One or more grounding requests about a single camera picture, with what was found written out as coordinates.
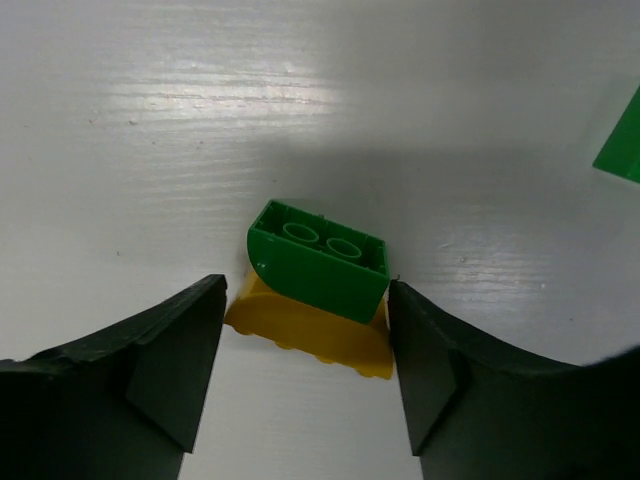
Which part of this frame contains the yellow long lego brick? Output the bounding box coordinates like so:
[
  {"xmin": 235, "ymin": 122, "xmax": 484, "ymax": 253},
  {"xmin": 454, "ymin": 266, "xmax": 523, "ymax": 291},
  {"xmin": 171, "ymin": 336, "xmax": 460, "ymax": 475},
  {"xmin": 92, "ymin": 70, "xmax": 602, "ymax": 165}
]
[{"xmin": 224, "ymin": 270, "xmax": 394, "ymax": 380}]

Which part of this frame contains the small green lego brick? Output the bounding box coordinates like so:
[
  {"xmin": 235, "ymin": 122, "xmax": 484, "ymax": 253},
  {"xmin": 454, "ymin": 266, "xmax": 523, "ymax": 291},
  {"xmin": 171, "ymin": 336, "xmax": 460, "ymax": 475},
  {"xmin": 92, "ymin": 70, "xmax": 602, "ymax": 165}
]
[{"xmin": 592, "ymin": 88, "xmax": 640, "ymax": 183}]

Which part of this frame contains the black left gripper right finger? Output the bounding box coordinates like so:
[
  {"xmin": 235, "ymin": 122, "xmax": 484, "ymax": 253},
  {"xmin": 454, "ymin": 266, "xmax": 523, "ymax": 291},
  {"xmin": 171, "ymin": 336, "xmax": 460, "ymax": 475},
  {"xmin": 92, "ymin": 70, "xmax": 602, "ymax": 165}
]
[{"xmin": 388, "ymin": 281, "xmax": 639, "ymax": 479}]

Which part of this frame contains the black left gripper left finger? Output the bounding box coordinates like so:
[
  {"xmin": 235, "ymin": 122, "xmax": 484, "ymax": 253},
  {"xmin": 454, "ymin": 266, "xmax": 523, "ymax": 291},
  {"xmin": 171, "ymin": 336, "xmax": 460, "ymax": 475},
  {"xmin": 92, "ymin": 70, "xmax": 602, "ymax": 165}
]
[{"xmin": 1, "ymin": 274, "xmax": 227, "ymax": 479}]

